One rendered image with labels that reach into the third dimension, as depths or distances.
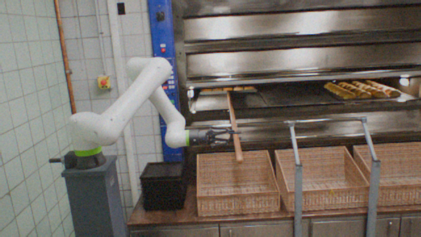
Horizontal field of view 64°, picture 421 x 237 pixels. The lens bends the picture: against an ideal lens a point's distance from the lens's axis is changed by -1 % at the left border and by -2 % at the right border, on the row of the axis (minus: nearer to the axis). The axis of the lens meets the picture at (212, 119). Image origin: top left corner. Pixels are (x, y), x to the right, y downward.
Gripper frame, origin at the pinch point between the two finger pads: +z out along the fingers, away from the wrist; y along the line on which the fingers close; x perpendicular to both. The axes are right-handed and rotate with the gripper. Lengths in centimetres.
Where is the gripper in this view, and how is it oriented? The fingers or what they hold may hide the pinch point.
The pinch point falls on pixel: (235, 135)
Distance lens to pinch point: 195.6
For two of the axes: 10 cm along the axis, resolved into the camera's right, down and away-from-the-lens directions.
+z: 10.0, -0.5, -0.3
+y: 0.6, 9.7, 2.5
